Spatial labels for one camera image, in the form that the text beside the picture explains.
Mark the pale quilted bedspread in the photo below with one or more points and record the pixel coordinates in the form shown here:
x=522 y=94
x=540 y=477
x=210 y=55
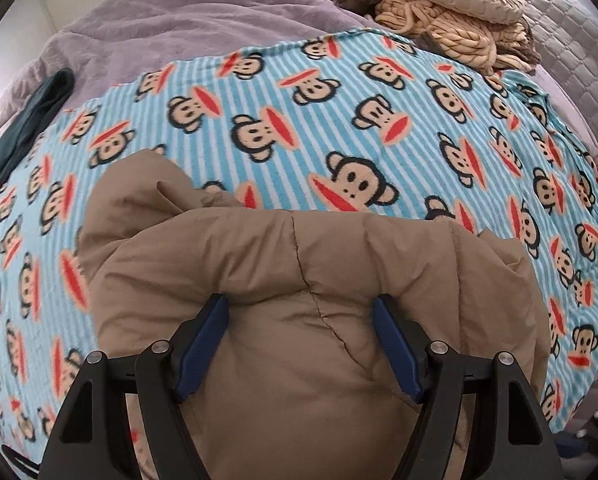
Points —
x=569 y=45

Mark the tan puffer jacket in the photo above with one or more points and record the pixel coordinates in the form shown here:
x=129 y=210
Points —
x=304 y=260

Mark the chunky beige knit sweater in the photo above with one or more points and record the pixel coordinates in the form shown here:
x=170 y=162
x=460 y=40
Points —
x=454 y=40

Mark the purple duvet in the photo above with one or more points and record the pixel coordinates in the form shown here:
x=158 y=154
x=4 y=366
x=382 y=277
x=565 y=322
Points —
x=179 y=25

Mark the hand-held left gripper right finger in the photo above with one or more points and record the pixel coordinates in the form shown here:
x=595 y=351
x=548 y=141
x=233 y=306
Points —
x=399 y=347

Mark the monkey print striped blanket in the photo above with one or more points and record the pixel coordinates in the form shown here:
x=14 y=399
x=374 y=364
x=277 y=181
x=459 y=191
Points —
x=329 y=110

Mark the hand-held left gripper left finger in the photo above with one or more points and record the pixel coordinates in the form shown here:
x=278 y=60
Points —
x=201 y=347

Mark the dark teal garment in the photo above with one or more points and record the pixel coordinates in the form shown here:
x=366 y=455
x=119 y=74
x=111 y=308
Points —
x=24 y=125

